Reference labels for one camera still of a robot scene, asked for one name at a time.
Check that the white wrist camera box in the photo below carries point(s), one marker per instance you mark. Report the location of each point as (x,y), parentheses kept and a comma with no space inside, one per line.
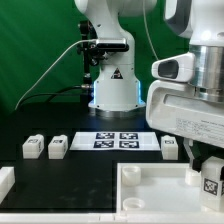
(177,69)

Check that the white square tabletop tray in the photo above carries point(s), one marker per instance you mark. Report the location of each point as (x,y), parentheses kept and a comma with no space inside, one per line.
(158,187)

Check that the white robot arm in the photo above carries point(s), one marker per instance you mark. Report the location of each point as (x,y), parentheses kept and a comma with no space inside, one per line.
(201,21)

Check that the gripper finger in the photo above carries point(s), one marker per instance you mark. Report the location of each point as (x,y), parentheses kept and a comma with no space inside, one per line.
(193,153)

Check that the white front table rail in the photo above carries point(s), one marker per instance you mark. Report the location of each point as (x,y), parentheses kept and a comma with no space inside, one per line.
(193,218)

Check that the white block left edge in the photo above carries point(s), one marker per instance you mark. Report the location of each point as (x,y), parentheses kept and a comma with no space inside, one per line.
(7,180)

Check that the white sheet with markers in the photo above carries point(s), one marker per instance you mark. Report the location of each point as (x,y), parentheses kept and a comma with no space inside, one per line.
(131,141)

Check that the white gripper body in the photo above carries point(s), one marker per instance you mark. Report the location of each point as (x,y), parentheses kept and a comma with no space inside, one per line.
(173,108)

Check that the silver camera on stand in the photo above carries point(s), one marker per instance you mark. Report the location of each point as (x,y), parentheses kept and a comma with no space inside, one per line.
(112,45)

